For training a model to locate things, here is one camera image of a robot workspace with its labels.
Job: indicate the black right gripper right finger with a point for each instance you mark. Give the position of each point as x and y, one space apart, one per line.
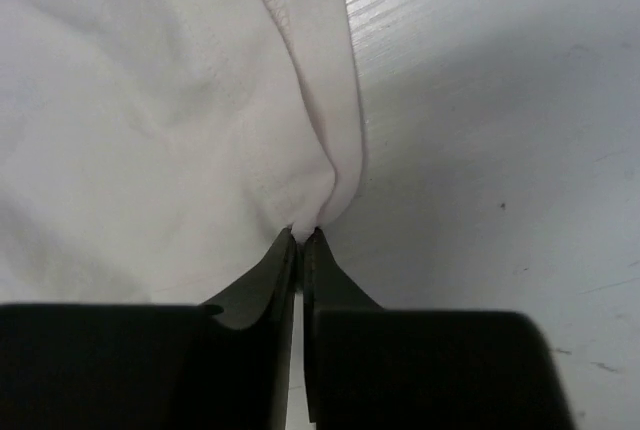
368 367

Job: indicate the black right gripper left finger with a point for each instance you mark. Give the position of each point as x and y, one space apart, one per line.
221 364

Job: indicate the white green raglan t-shirt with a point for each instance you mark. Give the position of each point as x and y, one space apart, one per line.
152 150

